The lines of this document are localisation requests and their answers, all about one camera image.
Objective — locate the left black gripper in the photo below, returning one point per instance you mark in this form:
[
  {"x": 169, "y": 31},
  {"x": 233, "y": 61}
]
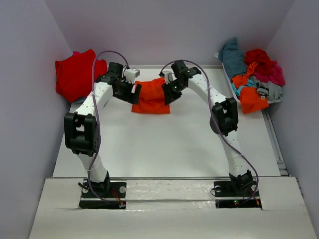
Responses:
[{"x": 132, "y": 98}]

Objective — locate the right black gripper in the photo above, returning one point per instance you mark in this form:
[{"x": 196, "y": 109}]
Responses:
[{"x": 169, "y": 96}]

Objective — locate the orange t-shirt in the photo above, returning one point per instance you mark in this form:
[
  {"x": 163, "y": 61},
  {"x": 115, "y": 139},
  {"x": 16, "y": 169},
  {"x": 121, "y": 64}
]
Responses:
[
  {"x": 250, "y": 100},
  {"x": 151, "y": 98}
]

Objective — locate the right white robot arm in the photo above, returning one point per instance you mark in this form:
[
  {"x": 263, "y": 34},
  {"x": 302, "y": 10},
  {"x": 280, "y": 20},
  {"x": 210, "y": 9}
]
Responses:
[{"x": 223, "y": 122}]

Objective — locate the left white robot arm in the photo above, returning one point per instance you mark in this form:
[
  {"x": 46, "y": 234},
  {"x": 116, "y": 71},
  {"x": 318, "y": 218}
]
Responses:
[{"x": 82, "y": 128}]

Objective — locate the folded light blue t-shirt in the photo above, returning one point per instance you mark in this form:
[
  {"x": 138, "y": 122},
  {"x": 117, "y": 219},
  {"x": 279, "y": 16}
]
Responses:
[{"x": 79, "y": 100}]

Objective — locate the folded red t-shirt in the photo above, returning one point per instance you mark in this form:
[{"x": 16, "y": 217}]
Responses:
[{"x": 74, "y": 75}]

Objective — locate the teal blue crumpled t-shirt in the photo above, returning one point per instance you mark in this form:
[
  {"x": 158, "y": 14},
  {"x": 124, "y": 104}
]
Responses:
[{"x": 232, "y": 58}]

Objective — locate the cyan crumpled t-shirt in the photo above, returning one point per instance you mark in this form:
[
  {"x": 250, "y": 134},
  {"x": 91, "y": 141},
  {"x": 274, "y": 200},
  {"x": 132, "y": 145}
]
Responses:
[{"x": 238, "y": 90}]

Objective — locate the red crumpled t-shirt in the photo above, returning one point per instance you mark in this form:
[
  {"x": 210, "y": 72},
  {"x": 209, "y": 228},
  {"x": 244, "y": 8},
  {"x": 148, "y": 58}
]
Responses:
[{"x": 264, "y": 63}]

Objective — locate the grey crumpled t-shirt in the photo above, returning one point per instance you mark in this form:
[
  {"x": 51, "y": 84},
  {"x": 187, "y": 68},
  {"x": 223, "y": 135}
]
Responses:
[{"x": 272, "y": 92}]

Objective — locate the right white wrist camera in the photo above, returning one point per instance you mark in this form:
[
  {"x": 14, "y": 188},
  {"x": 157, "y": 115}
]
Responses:
[{"x": 167, "y": 75}]

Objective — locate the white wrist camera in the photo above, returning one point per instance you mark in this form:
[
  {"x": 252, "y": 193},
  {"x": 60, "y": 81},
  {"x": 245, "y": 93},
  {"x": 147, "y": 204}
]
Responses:
[
  {"x": 167, "y": 75},
  {"x": 131, "y": 74}
]

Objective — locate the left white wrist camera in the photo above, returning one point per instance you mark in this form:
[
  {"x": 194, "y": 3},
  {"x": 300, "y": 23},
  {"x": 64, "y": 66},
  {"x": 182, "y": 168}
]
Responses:
[{"x": 131, "y": 74}]

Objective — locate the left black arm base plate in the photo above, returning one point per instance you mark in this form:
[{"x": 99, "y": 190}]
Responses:
[{"x": 115, "y": 199}]

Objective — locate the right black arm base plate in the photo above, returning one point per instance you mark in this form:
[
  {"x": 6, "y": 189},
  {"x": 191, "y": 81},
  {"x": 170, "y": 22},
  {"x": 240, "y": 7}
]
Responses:
[{"x": 228, "y": 198}]

